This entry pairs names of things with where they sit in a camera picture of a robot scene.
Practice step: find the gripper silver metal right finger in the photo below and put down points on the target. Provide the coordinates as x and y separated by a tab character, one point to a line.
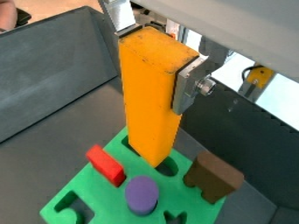
193	79

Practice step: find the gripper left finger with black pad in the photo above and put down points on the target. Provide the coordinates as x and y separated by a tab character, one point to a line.
119	18

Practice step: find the yellow rectangular block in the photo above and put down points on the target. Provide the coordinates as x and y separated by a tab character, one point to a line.
151	59

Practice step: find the green foam shape board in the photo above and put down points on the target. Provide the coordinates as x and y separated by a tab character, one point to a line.
90	201

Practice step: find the yellow-black device in background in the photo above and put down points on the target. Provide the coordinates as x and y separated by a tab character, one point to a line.
256	77

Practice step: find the brown slotted block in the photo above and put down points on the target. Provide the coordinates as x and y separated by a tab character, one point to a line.
213	176

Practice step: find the red block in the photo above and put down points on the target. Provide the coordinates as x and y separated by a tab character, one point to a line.
105	165

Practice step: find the purple cylinder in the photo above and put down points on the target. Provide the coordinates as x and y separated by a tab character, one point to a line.
141	195

